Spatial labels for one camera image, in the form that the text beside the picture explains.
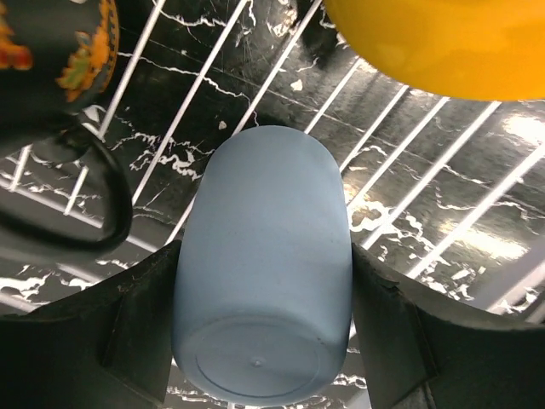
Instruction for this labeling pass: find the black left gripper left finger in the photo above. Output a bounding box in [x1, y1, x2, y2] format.
[1, 240, 181, 409]

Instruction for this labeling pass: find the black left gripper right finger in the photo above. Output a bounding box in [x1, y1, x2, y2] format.
[352, 245, 544, 408]

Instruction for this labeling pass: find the light blue plastic cup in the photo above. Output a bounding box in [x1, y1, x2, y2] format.
[171, 125, 353, 407]

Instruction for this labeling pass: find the white wire dish rack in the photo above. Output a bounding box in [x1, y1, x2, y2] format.
[1, 1, 544, 314]

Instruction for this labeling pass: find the red bowl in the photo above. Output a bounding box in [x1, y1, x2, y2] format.
[1, 1, 132, 261]

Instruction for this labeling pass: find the yellow round plate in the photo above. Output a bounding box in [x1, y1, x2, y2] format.
[325, 0, 544, 101]

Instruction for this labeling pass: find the black marble mat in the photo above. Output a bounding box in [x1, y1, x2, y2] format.
[0, 0, 545, 409]

